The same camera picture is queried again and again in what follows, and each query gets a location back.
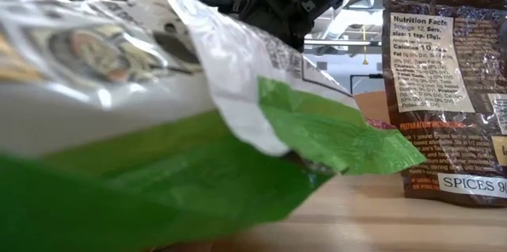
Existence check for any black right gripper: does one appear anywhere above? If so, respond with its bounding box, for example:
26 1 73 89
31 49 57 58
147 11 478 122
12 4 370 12
239 0 318 53

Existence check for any brown spice mix packet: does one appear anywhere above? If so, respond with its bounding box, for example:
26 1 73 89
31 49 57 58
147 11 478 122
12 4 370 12
382 0 507 208

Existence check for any white green food packet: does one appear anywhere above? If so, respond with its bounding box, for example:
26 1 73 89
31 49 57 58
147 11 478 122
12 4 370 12
0 0 427 252

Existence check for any silver spiral ceiling duct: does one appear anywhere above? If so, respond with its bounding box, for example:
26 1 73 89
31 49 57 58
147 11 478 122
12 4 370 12
312 0 384 43

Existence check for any yellow hanging cord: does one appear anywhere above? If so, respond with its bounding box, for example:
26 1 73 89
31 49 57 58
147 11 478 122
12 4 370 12
361 25 370 66

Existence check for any black metal rack frame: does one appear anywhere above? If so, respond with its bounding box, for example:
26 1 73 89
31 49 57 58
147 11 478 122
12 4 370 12
349 73 384 95

